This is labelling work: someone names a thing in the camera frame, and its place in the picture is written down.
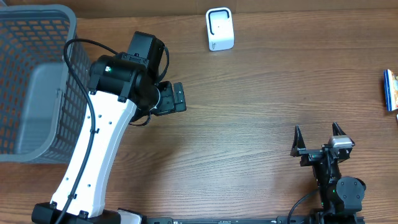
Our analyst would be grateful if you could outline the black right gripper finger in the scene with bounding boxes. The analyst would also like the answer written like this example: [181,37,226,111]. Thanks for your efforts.
[291,125,305,152]
[332,122,346,136]

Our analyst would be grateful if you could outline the yellow snack bag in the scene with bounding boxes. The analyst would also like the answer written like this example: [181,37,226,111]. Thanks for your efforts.
[383,69,398,111]

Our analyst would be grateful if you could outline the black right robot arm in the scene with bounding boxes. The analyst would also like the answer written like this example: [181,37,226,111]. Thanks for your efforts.
[287,122,366,223]

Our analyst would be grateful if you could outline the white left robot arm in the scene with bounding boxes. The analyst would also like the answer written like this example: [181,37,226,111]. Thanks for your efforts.
[31,32,187,224]

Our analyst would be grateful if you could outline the white barcode scanner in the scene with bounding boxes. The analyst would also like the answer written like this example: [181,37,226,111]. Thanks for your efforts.
[205,7,234,52]

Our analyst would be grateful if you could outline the dark grey plastic basket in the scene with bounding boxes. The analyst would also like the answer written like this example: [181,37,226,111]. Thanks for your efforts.
[1,4,90,164]

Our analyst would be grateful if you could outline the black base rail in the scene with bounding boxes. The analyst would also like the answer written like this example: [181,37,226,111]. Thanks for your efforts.
[116,207,366,224]

